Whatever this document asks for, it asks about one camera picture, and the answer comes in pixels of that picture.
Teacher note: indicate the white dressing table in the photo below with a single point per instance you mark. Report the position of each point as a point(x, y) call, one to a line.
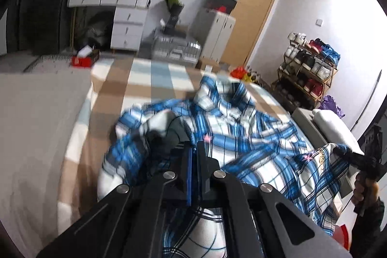
point(127, 25)

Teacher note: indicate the purple bag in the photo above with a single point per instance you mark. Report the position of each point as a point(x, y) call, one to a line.
point(332, 105)

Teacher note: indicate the red open shoe box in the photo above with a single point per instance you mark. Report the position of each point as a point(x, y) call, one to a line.
point(84, 60)

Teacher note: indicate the wooden door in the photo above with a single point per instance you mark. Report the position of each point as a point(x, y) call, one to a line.
point(257, 4)

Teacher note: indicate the person's right forearm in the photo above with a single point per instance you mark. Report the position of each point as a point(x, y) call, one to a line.
point(367, 230)

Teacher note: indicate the silver suitcase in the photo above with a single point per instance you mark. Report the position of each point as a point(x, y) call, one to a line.
point(175, 48)

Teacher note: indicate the flower bouquet in black wrap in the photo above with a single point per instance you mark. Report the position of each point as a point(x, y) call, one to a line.
point(174, 7)

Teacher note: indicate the blue plaid shirt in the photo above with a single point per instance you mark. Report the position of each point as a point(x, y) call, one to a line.
point(257, 140)

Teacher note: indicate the red plastic object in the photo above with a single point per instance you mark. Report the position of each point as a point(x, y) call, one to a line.
point(341, 235)

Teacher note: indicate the orange plastic bag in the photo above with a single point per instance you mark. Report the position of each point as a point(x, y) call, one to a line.
point(240, 73)

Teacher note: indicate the white pillow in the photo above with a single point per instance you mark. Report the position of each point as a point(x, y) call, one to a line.
point(335, 131)

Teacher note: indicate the checked bed blanket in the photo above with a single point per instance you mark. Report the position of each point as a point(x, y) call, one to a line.
point(136, 76)

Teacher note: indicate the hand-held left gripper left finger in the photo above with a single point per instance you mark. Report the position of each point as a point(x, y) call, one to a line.
point(181, 179)

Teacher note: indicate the person's right hand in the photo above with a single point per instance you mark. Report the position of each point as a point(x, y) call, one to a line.
point(358, 191)

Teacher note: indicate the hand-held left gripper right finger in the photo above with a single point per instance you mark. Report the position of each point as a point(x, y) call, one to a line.
point(205, 179)

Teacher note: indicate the thin grey pole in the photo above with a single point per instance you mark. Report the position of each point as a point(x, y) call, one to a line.
point(367, 100)

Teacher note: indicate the dark bag under dressing table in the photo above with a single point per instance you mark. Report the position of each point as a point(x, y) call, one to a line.
point(93, 32)

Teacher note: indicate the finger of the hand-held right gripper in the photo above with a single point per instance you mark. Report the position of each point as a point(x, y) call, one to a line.
point(347, 155)

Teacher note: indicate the closed cardboard box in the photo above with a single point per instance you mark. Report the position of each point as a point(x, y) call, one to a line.
point(208, 64)

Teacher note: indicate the red and black shoe box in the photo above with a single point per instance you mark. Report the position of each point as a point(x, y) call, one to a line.
point(222, 9)

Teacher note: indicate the wooden shoe rack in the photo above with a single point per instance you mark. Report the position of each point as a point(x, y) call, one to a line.
point(328, 85)
point(311, 61)

